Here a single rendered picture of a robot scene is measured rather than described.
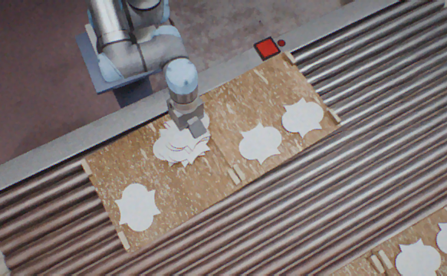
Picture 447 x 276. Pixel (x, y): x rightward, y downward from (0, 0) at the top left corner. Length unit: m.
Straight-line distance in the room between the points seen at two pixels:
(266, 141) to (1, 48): 1.99
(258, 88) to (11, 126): 1.62
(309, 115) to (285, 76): 0.17
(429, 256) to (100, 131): 1.13
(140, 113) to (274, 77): 0.49
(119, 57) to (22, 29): 1.95
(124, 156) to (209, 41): 1.44
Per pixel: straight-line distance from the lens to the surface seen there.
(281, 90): 1.51
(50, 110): 2.64
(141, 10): 1.45
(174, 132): 1.34
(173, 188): 1.37
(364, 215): 1.46
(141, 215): 1.35
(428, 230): 1.51
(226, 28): 2.77
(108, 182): 1.41
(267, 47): 1.60
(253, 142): 1.41
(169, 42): 1.08
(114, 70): 1.07
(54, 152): 1.51
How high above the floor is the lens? 2.26
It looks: 70 degrees down
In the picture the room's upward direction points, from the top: 5 degrees clockwise
